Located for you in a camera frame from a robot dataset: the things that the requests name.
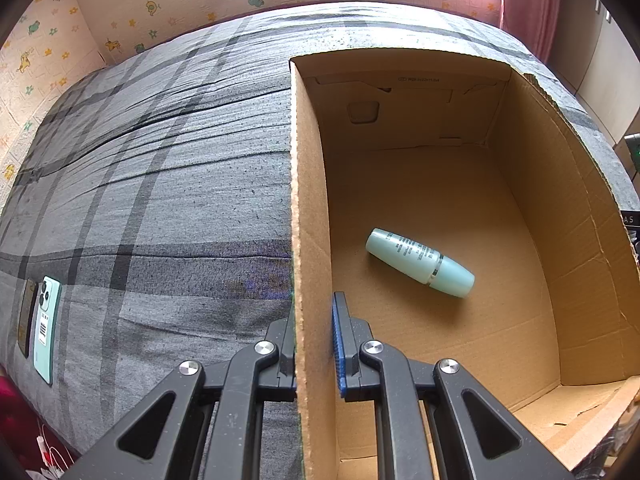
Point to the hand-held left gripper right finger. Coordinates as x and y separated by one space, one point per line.
340 345

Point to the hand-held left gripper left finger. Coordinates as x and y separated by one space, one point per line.
280 360

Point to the teal cosmetic bottle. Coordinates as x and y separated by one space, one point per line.
420 262

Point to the cardboard box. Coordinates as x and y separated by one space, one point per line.
425 185

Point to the beige wardrobe cabinet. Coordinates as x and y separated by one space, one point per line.
600 70

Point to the red curtain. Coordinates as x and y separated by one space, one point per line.
530 5

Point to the teal smartphone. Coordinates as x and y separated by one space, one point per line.
46 330

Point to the dark smartphone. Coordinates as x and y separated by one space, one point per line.
26 320

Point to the red cloth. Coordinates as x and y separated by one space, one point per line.
15 410

